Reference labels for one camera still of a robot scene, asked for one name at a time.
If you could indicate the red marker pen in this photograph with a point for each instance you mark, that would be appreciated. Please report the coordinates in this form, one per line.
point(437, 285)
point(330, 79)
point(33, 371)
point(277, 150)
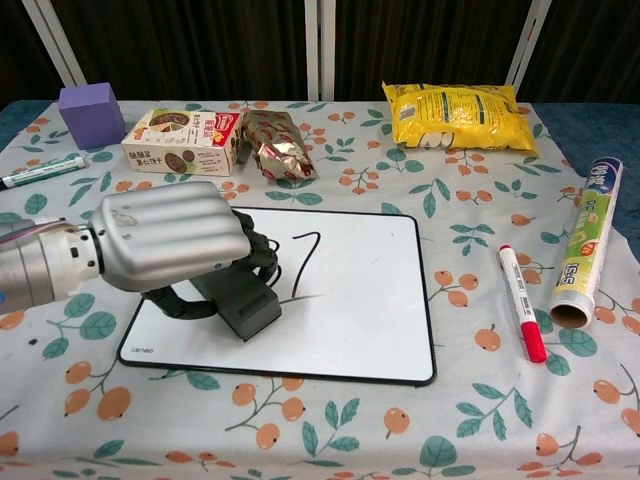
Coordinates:
point(522, 305)

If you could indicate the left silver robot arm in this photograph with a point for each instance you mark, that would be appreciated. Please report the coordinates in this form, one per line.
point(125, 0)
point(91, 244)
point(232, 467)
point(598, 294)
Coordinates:
point(40, 267)

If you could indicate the purple foam cube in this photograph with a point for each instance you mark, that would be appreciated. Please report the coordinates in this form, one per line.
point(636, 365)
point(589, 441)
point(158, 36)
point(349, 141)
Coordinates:
point(92, 115)

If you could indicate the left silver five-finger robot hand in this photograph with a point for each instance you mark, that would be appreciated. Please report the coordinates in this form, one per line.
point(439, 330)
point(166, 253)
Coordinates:
point(170, 235)

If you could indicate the cling film roll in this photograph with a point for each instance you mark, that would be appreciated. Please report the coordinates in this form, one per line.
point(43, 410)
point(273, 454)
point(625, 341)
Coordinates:
point(587, 240)

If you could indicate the gold foil snack bag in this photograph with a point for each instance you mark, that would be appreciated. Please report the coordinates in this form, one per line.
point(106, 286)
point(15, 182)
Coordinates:
point(280, 147)

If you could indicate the dark grey whiteboard eraser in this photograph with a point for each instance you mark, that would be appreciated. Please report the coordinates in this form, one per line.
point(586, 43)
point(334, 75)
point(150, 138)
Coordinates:
point(250, 307)

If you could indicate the white metal frame post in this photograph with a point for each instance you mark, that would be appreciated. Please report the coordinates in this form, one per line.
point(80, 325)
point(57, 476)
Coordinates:
point(320, 50)
point(527, 42)
point(55, 45)

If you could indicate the green marker pen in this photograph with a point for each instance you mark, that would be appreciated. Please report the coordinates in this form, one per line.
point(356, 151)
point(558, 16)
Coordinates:
point(45, 170)

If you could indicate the black pleated curtain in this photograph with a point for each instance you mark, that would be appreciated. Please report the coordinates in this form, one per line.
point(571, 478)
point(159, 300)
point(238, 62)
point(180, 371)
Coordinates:
point(200, 45)

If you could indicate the white whiteboard with black frame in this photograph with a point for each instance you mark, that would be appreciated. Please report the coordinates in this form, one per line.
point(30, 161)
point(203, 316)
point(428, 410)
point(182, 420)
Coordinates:
point(360, 300)

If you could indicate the cookie box with chocolate pictures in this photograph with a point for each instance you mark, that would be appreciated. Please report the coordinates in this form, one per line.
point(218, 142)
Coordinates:
point(175, 145)

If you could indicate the yellow snack bag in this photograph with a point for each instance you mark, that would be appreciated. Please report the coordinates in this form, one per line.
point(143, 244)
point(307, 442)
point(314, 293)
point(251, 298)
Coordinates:
point(460, 117)

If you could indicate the floral fruit-print tablecloth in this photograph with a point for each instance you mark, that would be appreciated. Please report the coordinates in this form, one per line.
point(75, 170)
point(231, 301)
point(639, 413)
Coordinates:
point(350, 425)

